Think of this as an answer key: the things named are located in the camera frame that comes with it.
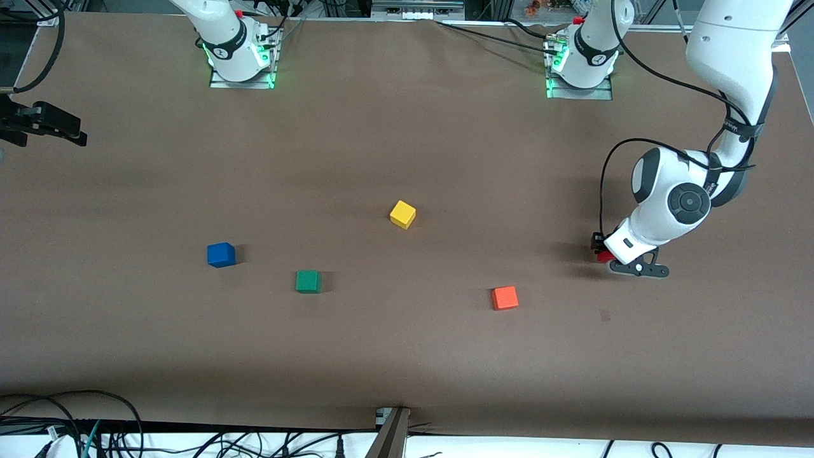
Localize teal cable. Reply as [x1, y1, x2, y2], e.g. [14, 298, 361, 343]
[79, 420, 103, 458]

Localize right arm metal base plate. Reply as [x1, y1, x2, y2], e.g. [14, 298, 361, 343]
[209, 29, 277, 90]

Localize thick black table cable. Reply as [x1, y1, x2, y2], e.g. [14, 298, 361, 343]
[436, 21, 562, 53]

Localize blue cube block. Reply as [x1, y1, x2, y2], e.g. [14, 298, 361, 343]
[207, 242, 237, 268]

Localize yellow cube block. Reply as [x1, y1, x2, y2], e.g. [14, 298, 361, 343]
[389, 200, 417, 230]

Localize aluminium profile beam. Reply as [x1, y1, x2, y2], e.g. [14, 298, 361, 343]
[365, 407, 411, 458]

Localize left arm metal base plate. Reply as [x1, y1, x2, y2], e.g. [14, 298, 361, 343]
[546, 69, 614, 101]

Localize metal frame crossbar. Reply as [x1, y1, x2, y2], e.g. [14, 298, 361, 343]
[371, 0, 466, 21]

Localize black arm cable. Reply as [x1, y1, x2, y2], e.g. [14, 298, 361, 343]
[600, 0, 757, 237]
[13, 0, 67, 94]

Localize thin black table cable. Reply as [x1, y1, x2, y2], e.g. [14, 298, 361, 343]
[502, 18, 551, 40]

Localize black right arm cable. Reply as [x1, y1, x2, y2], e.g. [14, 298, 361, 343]
[13, 0, 67, 94]

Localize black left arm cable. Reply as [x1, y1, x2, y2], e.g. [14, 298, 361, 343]
[600, 0, 757, 237]

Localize black looped floor cable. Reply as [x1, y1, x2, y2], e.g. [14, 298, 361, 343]
[0, 389, 144, 458]

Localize brown paper table cover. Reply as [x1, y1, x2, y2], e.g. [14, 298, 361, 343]
[0, 11, 814, 446]

